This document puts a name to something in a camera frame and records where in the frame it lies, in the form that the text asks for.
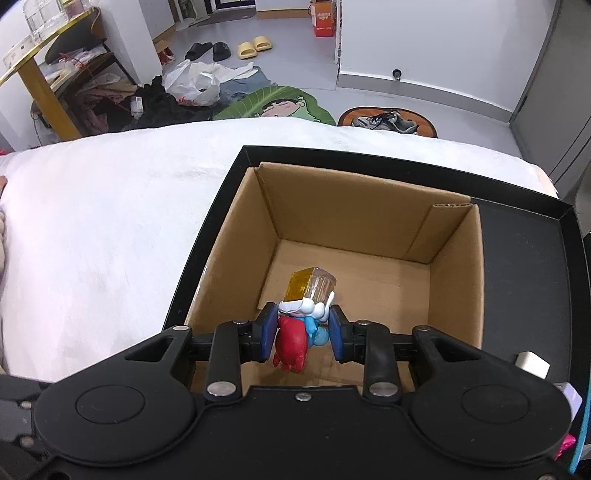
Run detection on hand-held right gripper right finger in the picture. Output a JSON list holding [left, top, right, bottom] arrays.
[[328, 305, 512, 400]]

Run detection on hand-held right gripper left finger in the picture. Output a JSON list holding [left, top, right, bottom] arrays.
[[124, 302, 281, 398]]

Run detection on red blue toy figure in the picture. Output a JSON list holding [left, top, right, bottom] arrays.
[[272, 266, 338, 373]]

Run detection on brown cardboard box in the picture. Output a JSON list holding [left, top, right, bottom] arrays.
[[184, 161, 485, 403]]

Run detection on white fluffy blanket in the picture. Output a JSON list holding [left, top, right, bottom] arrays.
[[0, 117, 560, 384]]

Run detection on black shallow tray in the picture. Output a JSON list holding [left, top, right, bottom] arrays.
[[161, 145, 584, 416]]

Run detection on small white block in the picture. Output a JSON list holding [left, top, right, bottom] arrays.
[[513, 351, 551, 380]]

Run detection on grey sneaker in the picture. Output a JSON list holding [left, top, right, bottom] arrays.
[[383, 110, 419, 135], [350, 113, 399, 131]]

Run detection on orange floor mat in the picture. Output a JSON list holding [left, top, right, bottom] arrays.
[[337, 106, 439, 140]]

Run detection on green leaf cartoon rug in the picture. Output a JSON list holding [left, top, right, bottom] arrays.
[[213, 85, 337, 127]]

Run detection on black clothes pile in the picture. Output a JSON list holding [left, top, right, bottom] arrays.
[[121, 76, 214, 133]]

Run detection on blue denim jeans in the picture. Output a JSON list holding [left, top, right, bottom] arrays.
[[217, 68, 278, 110]]

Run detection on white plastic bag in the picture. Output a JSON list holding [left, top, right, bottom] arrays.
[[162, 59, 257, 107]]

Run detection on brown paper bag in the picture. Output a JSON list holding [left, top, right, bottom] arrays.
[[154, 39, 177, 68]]

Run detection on orange cardboard box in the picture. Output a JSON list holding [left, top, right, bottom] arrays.
[[309, 0, 336, 38]]

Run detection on grey metal cabinet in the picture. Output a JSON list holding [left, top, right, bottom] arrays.
[[509, 0, 591, 200]]

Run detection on wooden gold-edged shelf table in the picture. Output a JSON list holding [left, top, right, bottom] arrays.
[[0, 6, 139, 142]]

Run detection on clear acrylic container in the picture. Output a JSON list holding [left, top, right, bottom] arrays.
[[22, 0, 89, 40]]

